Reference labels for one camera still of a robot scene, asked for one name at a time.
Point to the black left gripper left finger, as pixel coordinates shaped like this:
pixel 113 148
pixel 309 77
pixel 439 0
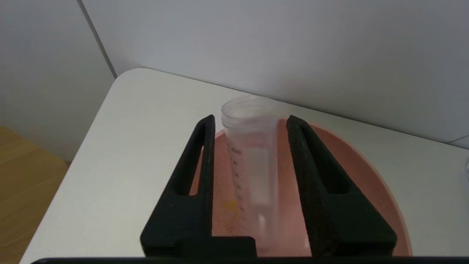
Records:
pixel 183 220

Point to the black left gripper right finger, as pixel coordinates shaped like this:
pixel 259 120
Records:
pixel 340 223

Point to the test tube with red pigment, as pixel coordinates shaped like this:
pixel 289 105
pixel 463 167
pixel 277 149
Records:
pixel 253 154

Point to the pink plastic bowl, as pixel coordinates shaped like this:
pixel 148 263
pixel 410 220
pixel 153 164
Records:
pixel 348 165

